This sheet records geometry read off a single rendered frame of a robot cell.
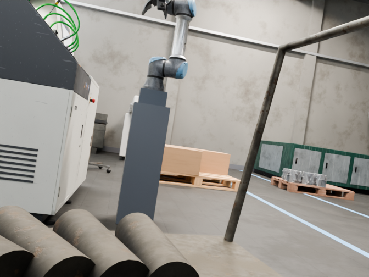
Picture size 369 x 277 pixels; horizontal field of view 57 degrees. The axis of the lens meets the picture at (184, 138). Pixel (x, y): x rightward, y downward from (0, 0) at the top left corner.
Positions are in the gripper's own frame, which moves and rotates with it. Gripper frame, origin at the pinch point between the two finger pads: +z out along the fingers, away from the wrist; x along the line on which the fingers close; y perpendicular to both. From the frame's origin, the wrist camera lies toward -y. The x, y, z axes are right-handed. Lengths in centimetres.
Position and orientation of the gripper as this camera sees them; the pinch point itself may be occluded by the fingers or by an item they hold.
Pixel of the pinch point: (154, 17)
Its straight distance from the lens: 219.8
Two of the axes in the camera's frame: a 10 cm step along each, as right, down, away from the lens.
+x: -9.4, -0.4, -3.3
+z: -2.9, 6.0, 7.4
